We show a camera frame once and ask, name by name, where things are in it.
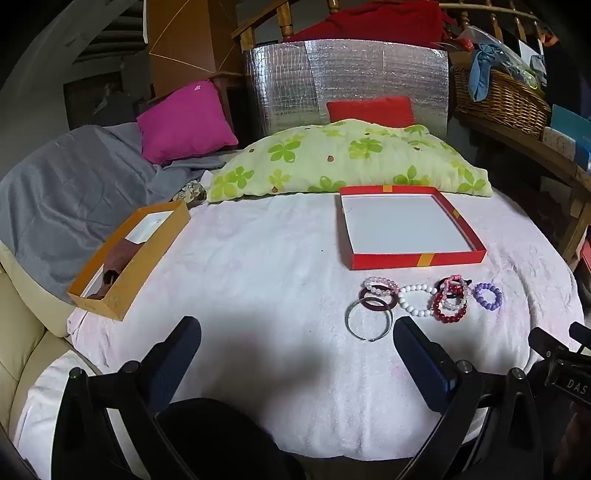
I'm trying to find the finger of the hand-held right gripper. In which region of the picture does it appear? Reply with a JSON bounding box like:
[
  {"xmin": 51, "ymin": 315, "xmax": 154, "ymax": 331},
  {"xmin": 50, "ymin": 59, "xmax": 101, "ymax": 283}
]
[
  {"xmin": 569, "ymin": 322, "xmax": 591, "ymax": 355},
  {"xmin": 528, "ymin": 326, "xmax": 563, "ymax": 361}
]

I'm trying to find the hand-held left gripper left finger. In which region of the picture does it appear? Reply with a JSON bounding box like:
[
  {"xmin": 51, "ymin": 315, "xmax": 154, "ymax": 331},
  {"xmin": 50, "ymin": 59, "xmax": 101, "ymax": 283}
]
[{"xmin": 53, "ymin": 316, "xmax": 204, "ymax": 480}]

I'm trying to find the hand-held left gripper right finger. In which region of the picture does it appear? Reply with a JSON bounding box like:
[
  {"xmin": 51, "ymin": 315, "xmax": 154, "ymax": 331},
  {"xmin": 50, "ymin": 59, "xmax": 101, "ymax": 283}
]
[{"xmin": 394, "ymin": 316, "xmax": 546, "ymax": 480}]

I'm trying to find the red bead bracelet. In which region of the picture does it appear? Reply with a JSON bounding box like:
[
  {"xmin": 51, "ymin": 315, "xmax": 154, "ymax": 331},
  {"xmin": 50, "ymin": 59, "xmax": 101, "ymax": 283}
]
[{"xmin": 431, "ymin": 288, "xmax": 468, "ymax": 324}]

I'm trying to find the purple bead bracelet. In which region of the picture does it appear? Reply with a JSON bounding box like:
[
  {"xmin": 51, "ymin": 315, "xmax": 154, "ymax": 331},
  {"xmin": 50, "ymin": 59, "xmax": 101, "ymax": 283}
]
[{"xmin": 473, "ymin": 282, "xmax": 503, "ymax": 311}]

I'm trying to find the pale pink bead bracelet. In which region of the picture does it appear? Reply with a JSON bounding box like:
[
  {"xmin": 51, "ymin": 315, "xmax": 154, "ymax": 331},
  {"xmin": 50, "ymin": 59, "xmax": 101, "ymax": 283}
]
[{"xmin": 441, "ymin": 283, "xmax": 472, "ymax": 313}]

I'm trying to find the red shallow cardboard box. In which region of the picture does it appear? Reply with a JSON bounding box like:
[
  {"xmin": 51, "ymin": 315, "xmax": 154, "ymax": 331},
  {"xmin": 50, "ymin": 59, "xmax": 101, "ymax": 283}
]
[{"xmin": 339, "ymin": 185, "xmax": 488, "ymax": 271}]

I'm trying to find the dark maroon bangle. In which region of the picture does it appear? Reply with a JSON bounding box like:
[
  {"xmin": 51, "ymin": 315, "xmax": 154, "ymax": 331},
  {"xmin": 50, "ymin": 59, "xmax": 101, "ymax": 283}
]
[{"xmin": 360, "ymin": 288, "xmax": 398, "ymax": 311}]

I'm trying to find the silver open bangle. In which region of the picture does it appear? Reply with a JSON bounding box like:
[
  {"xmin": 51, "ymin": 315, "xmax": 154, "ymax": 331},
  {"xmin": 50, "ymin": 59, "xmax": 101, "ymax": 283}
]
[{"xmin": 345, "ymin": 298, "xmax": 394, "ymax": 343}]

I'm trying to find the orange shallow cardboard box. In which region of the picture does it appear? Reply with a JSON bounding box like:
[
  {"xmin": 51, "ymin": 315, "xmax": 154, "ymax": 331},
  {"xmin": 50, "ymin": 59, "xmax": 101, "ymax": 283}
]
[{"xmin": 67, "ymin": 200, "xmax": 191, "ymax": 321}]

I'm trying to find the brown leather piece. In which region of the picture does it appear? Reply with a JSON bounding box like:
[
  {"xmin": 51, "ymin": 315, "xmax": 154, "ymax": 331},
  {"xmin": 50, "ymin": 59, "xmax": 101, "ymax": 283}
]
[{"xmin": 85, "ymin": 237, "xmax": 146, "ymax": 301}]

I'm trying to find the cream leather sofa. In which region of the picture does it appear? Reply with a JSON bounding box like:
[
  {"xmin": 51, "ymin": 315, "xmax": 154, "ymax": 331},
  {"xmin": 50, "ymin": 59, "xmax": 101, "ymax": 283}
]
[{"xmin": 0, "ymin": 256, "xmax": 102, "ymax": 446}]

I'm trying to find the patterned floral cloth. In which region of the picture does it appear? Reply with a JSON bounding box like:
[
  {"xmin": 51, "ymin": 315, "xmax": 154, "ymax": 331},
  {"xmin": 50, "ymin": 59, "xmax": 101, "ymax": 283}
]
[{"xmin": 173, "ymin": 181, "xmax": 208, "ymax": 206}]

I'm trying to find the white speckled box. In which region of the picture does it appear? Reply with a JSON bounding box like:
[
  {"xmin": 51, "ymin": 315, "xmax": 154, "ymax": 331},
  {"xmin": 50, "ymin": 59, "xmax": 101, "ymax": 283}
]
[{"xmin": 541, "ymin": 126, "xmax": 578, "ymax": 160}]

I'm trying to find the grey blanket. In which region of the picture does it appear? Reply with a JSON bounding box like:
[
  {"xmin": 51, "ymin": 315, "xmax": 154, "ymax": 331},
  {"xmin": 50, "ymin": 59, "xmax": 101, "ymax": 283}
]
[{"xmin": 0, "ymin": 122, "xmax": 227, "ymax": 301}]

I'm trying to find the wooden shelf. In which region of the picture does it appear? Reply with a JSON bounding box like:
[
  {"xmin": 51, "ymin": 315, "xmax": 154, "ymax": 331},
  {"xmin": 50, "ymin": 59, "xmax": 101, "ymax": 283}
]
[{"xmin": 455, "ymin": 111, "xmax": 591, "ymax": 273}]

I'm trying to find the blue box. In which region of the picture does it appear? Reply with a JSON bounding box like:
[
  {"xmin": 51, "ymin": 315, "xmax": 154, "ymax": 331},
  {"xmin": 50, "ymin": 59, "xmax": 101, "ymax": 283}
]
[{"xmin": 549, "ymin": 104, "xmax": 591, "ymax": 162}]

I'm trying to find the green floral pillow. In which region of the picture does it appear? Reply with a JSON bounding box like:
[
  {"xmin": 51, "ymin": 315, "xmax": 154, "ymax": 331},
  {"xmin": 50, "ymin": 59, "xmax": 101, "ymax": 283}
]
[{"xmin": 206, "ymin": 119, "xmax": 493, "ymax": 203}]

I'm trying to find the magenta pillow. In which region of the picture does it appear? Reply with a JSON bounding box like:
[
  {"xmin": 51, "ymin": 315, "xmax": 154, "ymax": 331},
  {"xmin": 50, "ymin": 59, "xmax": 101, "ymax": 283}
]
[{"xmin": 136, "ymin": 79, "xmax": 240, "ymax": 166}]

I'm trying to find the wicker basket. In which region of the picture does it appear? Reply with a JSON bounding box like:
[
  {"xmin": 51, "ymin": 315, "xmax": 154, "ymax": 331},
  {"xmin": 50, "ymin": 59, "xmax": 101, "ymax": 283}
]
[{"xmin": 450, "ymin": 65, "xmax": 552, "ymax": 141}]

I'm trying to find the small red cushion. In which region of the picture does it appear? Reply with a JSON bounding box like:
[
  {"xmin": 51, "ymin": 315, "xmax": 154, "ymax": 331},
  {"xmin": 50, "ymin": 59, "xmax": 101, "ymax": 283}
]
[{"xmin": 326, "ymin": 97, "xmax": 415, "ymax": 127}]

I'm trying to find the blue cloth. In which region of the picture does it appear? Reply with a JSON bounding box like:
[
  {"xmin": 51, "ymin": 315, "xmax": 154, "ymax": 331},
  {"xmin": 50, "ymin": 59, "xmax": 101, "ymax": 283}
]
[{"xmin": 468, "ymin": 44, "xmax": 505, "ymax": 102}]

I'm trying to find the silver foil insulation panel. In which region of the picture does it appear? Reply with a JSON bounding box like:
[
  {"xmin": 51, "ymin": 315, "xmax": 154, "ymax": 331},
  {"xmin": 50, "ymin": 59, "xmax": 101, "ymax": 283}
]
[{"xmin": 242, "ymin": 39, "xmax": 451, "ymax": 139}]

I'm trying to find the brown wooden cabinet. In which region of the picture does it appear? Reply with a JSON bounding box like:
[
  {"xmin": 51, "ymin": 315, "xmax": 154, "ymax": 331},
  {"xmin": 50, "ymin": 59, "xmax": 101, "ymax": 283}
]
[{"xmin": 145, "ymin": 0, "xmax": 245, "ymax": 100}]

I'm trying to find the wooden railing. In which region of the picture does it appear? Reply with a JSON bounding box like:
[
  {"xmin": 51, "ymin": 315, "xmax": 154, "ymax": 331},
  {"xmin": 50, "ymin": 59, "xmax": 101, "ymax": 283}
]
[{"xmin": 231, "ymin": 0, "xmax": 591, "ymax": 63}]

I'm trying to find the red cloth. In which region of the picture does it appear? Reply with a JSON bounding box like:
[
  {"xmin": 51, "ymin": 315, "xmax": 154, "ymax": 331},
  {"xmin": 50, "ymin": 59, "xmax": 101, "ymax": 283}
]
[{"xmin": 286, "ymin": 0, "xmax": 446, "ymax": 47}]

